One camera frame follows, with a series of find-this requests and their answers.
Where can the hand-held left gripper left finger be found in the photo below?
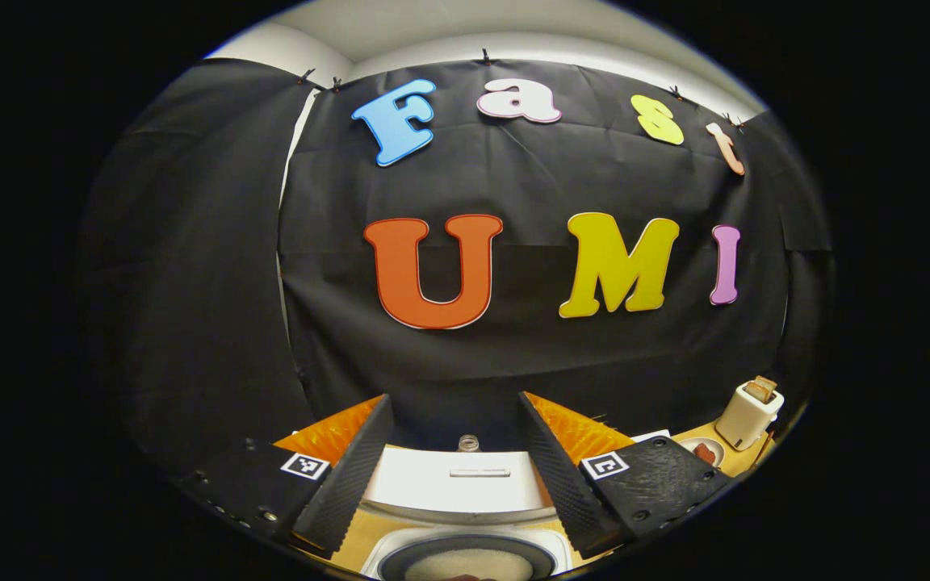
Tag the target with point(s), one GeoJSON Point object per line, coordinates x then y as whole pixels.
{"type": "Point", "coordinates": [348, 476]}

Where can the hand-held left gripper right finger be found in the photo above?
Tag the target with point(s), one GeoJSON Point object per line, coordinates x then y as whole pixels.
{"type": "Point", "coordinates": [558, 476]}

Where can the white rice cooker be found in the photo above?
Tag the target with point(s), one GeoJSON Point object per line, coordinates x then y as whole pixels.
{"type": "Point", "coordinates": [457, 488]}

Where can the clear plastic water bottle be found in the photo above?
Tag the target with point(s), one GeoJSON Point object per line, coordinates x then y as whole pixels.
{"type": "Point", "coordinates": [469, 443]}

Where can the white round plate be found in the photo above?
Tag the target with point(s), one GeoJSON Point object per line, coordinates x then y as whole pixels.
{"type": "Point", "coordinates": [687, 452]}

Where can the brown meat piece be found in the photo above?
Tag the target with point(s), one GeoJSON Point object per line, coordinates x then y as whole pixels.
{"type": "Point", "coordinates": [705, 452]}

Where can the white toaster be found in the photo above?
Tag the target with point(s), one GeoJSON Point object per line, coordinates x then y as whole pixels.
{"type": "Point", "coordinates": [743, 424]}

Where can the toasted bread slice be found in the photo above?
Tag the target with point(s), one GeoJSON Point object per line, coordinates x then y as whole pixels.
{"type": "Point", "coordinates": [768, 384]}
{"type": "Point", "coordinates": [756, 393]}

